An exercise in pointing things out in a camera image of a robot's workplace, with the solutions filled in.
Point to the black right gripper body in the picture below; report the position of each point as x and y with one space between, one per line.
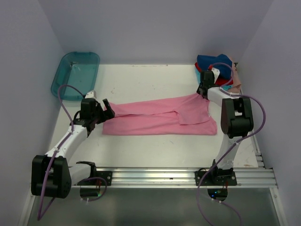
198 90

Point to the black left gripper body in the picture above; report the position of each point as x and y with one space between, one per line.
98 115

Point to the pink t-shirt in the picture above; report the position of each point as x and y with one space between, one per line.
187 115

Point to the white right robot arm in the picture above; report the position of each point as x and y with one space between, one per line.
236 123

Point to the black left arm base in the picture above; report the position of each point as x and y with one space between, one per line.
106 175

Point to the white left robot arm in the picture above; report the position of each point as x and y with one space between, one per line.
51 174

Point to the red folded t-shirt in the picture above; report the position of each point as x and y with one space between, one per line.
232 73

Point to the dark blue folded t-shirt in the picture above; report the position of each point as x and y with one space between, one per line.
224 64

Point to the light blue folded t-shirt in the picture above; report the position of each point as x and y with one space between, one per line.
227 88

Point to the beige folded t-shirt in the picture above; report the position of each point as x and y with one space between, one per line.
236 86

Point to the teal plastic bin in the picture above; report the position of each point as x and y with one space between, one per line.
75 75

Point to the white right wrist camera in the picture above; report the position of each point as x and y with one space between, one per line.
215 71

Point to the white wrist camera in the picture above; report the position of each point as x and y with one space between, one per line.
90 94
215 71

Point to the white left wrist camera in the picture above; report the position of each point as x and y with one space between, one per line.
90 94

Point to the aluminium mounting rail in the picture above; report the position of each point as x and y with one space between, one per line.
185 178

